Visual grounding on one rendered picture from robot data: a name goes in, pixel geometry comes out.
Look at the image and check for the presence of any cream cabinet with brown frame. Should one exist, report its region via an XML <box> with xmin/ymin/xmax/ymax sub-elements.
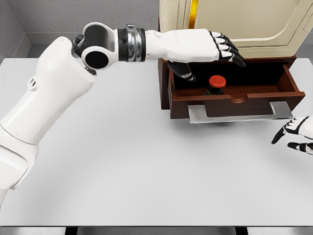
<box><xmin>157</xmin><ymin>0</ymin><xmax>313</xmax><ymax>111</ymax></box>

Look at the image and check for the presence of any red button switch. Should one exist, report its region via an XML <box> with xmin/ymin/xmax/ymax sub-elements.
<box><xmin>204</xmin><ymin>75</ymin><xmax>226</xmax><ymax>96</ymax></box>

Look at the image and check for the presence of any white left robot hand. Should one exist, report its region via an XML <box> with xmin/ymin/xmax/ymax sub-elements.
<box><xmin>164</xmin><ymin>28</ymin><xmax>246</xmax><ymax>83</ymax></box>

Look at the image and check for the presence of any silver drawer handle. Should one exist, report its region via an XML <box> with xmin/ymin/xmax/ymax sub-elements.
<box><xmin>187</xmin><ymin>101</ymin><xmax>293</xmax><ymax>124</ymax></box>

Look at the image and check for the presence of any brown wooden drawer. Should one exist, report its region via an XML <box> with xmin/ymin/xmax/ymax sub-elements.
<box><xmin>167</xmin><ymin>61</ymin><xmax>306</xmax><ymax>120</ymax></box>

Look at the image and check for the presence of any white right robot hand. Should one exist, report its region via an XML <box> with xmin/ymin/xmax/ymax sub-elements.
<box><xmin>271</xmin><ymin>116</ymin><xmax>313</xmax><ymax>156</ymax></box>

